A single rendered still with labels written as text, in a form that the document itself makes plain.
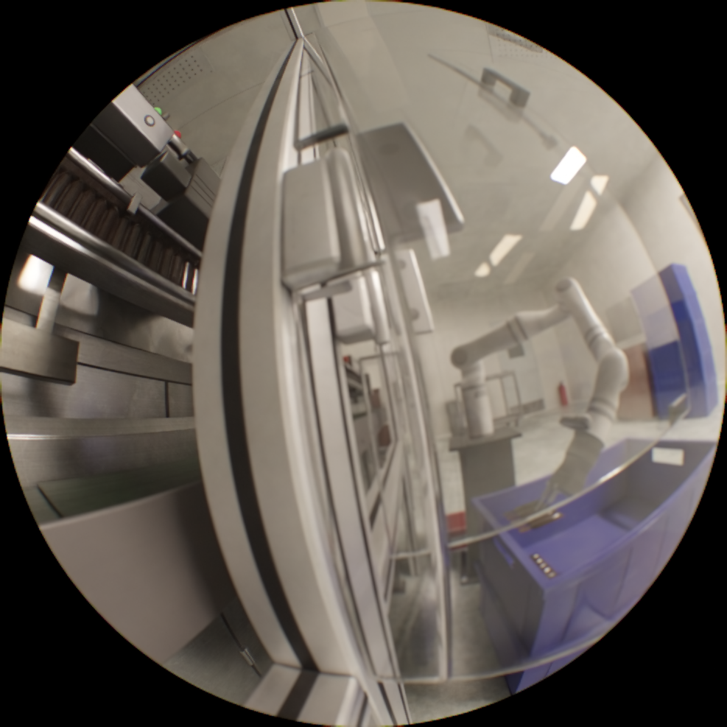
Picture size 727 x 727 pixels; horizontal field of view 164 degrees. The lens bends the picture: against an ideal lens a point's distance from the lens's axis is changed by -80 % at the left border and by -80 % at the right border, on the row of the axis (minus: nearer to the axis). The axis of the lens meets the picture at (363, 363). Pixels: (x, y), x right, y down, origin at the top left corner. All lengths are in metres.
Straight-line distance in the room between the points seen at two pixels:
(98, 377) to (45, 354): 0.13
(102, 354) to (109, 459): 0.16
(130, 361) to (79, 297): 0.23
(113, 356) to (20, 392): 0.15
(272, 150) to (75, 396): 0.33
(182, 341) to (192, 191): 0.44
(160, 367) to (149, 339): 0.22
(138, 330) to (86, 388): 0.30
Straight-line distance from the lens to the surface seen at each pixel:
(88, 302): 0.60
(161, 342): 0.68
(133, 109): 0.39
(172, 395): 0.45
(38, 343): 0.28
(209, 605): 0.15
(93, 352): 0.39
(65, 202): 0.33
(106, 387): 0.39
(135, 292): 0.33
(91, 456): 0.28
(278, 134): 0.17
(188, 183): 0.40
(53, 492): 0.21
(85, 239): 0.24
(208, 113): 2.20
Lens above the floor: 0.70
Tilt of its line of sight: 12 degrees up
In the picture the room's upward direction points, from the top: 9 degrees counter-clockwise
